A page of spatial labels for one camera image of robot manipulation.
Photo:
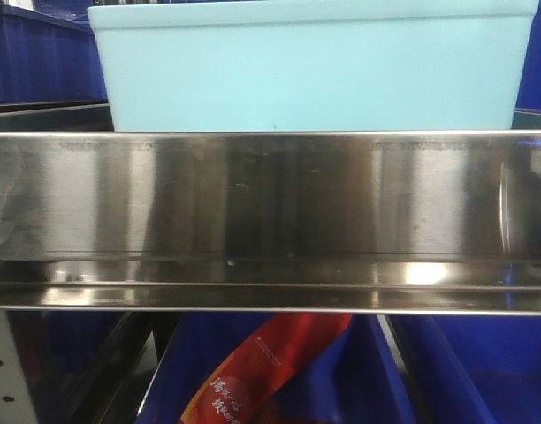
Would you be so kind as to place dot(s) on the blue crate upper left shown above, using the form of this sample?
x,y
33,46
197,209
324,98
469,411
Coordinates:
x,y
48,53

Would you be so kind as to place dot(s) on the blue crate holding red bag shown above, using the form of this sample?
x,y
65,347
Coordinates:
x,y
354,381

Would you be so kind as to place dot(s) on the light blue plastic bin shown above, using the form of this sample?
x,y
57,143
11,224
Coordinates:
x,y
243,66

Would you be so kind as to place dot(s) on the blue crate upper right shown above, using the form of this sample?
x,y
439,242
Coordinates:
x,y
529,96

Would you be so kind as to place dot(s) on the blue crate front right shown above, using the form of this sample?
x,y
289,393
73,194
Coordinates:
x,y
475,369

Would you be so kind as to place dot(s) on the stainless steel shelf rail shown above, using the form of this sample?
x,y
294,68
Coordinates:
x,y
436,222

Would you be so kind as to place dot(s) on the red snack bag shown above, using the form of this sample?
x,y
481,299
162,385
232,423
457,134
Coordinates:
x,y
238,389

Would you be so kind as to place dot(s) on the perforated grey rack upright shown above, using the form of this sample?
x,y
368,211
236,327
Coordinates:
x,y
16,405

